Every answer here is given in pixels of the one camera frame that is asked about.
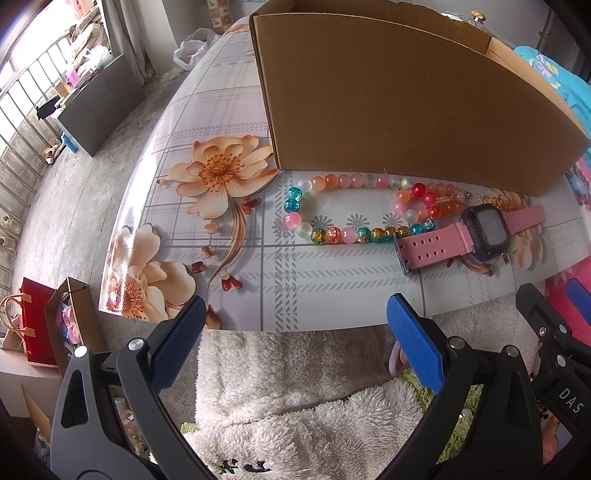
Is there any colourful bead necklace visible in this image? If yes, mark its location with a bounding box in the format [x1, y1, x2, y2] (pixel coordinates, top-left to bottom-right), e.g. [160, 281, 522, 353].
[282, 173, 438, 245]

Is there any brown cardboard box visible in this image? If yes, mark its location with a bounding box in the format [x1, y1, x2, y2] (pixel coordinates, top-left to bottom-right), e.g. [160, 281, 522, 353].
[249, 1, 590, 196]

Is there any mushroom figurine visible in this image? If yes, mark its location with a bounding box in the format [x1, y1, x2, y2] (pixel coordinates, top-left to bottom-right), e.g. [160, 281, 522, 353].
[471, 10, 486, 24]

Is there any grey cabinet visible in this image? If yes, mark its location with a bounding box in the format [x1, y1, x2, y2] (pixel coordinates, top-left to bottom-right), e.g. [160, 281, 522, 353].
[54, 55, 145, 157]

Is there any orange bead bracelet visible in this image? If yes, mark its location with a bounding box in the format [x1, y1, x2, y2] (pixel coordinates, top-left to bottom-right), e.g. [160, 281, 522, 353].
[393, 182, 468, 222]

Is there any brown paper bag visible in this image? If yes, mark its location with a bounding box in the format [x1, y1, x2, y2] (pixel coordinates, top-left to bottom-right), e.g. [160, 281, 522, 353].
[44, 277, 106, 375]

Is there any white plastic bag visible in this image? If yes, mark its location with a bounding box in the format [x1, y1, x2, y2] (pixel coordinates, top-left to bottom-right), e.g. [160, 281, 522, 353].
[172, 28, 219, 71]

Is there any floral bed sheet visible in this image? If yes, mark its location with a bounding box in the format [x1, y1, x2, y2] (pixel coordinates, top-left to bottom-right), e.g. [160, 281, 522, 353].
[98, 19, 590, 332]

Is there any pink fleece blanket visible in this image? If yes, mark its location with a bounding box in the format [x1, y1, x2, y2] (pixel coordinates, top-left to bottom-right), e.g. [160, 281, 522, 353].
[544, 159, 590, 345]

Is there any pink strap smart watch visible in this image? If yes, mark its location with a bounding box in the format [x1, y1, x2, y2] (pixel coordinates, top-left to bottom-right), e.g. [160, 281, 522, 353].
[394, 204, 546, 274]

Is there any white fluffy robe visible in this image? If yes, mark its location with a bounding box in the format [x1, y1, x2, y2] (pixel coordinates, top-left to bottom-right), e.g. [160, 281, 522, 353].
[182, 323, 433, 479]

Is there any blue pillow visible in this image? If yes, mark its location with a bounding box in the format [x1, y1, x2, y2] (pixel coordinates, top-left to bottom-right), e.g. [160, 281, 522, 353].
[514, 46, 590, 134]

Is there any red gift bag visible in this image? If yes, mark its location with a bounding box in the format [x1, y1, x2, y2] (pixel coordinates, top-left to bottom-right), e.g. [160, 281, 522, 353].
[20, 277, 56, 366]

